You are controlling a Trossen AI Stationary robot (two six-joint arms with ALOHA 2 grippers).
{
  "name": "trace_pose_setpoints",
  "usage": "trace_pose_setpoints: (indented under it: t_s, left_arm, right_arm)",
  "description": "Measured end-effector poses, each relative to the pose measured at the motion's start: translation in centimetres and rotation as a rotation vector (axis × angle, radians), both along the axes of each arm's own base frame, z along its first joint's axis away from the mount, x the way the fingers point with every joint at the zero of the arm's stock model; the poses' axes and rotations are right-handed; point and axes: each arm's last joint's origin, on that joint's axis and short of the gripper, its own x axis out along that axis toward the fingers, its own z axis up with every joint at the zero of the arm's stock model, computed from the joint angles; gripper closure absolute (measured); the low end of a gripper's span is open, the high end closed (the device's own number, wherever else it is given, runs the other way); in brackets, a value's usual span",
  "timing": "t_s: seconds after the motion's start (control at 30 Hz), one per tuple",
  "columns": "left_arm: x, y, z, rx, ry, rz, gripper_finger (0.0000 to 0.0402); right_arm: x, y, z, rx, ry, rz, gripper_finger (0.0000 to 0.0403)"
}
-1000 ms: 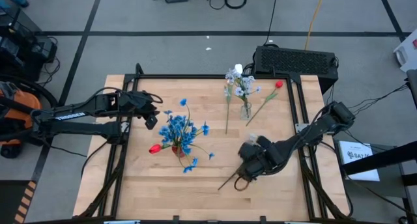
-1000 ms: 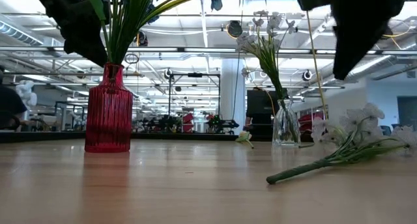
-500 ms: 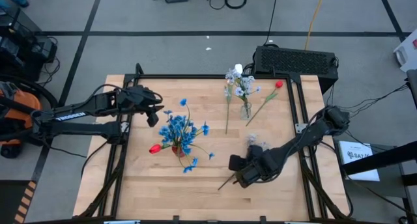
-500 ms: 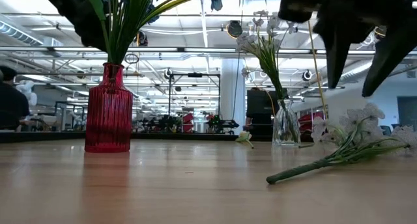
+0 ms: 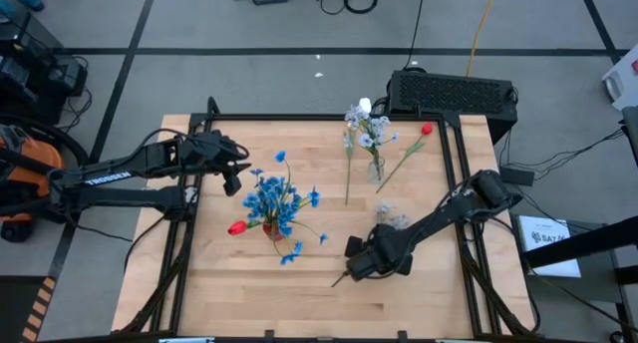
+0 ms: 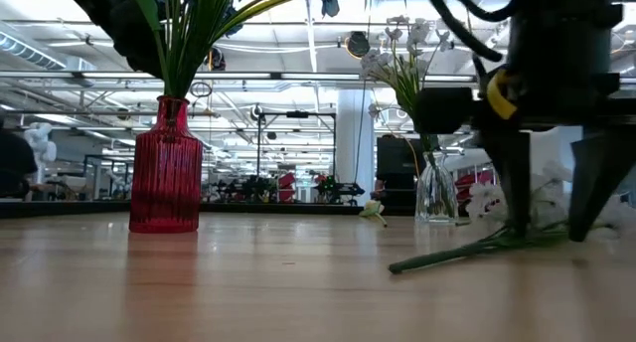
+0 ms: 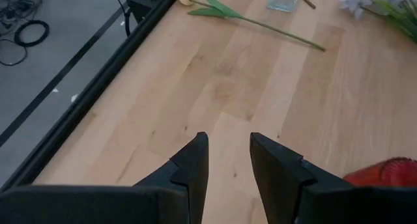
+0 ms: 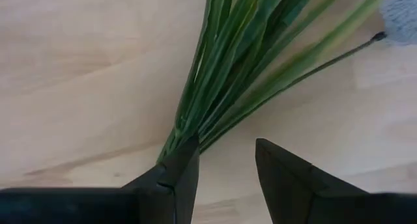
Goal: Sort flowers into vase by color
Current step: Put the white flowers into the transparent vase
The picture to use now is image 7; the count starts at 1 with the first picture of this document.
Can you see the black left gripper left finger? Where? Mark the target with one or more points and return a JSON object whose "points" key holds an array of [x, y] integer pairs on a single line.
{"points": [[130, 204]]}

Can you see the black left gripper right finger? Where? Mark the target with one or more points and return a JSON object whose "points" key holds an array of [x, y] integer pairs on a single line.
{"points": [[325, 204]]}

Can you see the peach artificial tulip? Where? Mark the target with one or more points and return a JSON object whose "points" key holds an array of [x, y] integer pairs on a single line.
{"points": [[221, 9]]}

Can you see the red ribbed glass vase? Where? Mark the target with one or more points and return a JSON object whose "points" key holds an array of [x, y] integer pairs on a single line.
{"points": [[391, 173]]}

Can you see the clear glass vase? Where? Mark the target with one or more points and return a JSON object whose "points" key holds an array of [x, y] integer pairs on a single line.
{"points": [[282, 1]]}

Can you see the white artificial flower bunch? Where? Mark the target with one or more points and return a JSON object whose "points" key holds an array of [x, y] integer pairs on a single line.
{"points": [[400, 12]]}

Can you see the black aluminium table frame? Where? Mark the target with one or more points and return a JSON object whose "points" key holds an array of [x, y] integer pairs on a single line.
{"points": [[81, 103]]}

